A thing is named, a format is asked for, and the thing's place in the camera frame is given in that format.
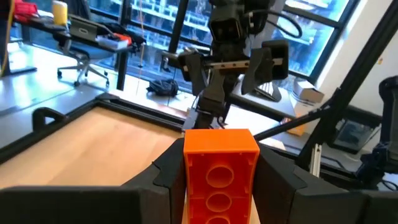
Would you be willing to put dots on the black clamp mount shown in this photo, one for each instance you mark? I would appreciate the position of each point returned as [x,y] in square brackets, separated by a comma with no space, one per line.
[373,161]

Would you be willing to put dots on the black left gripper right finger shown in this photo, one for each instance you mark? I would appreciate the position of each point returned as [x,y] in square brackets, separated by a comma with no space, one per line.
[280,193]

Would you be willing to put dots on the grey office chair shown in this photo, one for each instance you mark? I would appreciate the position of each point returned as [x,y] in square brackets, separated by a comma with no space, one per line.
[84,53]

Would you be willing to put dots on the red and white box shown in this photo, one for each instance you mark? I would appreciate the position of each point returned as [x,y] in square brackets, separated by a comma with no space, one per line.
[115,40]

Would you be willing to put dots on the black equipment stand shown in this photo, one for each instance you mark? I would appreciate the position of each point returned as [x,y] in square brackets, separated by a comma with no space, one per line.
[390,109]

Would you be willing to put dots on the brown cardboard box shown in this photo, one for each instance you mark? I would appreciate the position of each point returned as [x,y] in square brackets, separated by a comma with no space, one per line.
[297,127]

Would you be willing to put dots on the dark office desk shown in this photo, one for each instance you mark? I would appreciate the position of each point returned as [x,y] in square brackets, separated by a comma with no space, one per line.
[62,35]

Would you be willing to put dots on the black backpack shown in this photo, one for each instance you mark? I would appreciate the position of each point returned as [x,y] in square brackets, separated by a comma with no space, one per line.
[163,87]

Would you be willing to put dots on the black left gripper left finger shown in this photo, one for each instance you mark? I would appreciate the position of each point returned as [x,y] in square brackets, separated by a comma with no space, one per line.
[168,186]

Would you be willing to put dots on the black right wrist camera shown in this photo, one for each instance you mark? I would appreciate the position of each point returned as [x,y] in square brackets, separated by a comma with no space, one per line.
[227,29]

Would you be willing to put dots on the orange plastic building block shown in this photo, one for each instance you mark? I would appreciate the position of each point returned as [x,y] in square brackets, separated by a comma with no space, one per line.
[220,146]

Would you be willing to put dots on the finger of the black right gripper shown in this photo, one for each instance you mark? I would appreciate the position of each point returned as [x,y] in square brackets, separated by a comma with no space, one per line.
[197,74]
[259,71]

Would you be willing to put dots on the red fabric item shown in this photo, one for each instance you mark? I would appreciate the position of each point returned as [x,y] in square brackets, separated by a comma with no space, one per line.
[25,9]

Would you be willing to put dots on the yellow container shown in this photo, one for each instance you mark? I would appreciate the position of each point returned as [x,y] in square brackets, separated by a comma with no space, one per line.
[59,12]

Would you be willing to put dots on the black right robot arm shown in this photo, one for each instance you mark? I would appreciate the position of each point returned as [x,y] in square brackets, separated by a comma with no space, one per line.
[214,93]

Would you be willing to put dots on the black clamp bar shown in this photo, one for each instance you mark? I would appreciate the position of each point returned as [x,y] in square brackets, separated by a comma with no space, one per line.
[38,116]

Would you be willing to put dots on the white cardboard box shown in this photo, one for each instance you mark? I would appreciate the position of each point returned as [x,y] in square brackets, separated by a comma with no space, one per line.
[308,91]

